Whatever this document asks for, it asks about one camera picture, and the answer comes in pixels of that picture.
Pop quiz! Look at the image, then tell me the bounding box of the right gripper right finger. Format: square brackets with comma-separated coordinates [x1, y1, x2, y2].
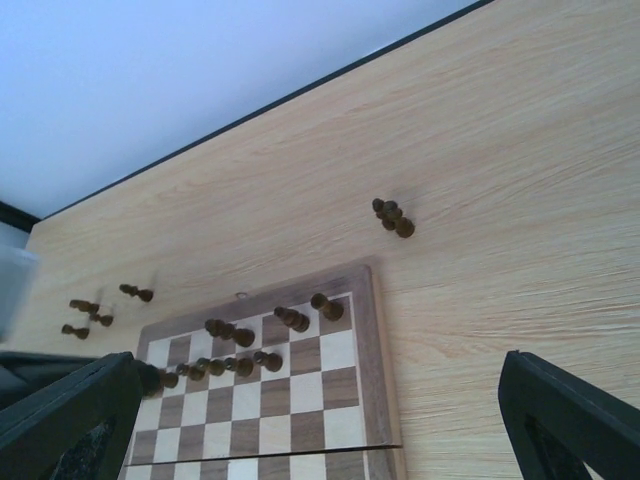
[498, 350, 639, 479]

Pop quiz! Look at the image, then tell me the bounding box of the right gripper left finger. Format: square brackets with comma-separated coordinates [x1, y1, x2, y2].
[1, 352, 143, 479]

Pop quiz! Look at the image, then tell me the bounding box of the dark chess piece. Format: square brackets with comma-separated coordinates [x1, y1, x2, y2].
[204, 319, 255, 348]
[69, 299, 100, 314]
[61, 324, 90, 340]
[196, 358, 226, 376]
[273, 306, 310, 333]
[134, 361, 163, 398]
[372, 198, 395, 231]
[159, 370, 180, 389]
[253, 351, 283, 372]
[224, 357, 254, 378]
[176, 363, 205, 381]
[89, 313, 114, 327]
[384, 201, 415, 238]
[310, 293, 344, 321]

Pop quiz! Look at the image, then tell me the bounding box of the dark pawn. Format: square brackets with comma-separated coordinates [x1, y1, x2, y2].
[119, 284, 154, 303]

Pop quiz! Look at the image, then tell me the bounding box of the wooden chess board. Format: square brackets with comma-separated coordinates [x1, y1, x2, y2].
[120, 263, 406, 479]

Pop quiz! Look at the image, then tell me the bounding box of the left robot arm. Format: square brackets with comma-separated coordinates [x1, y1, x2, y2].
[1, 240, 97, 409]

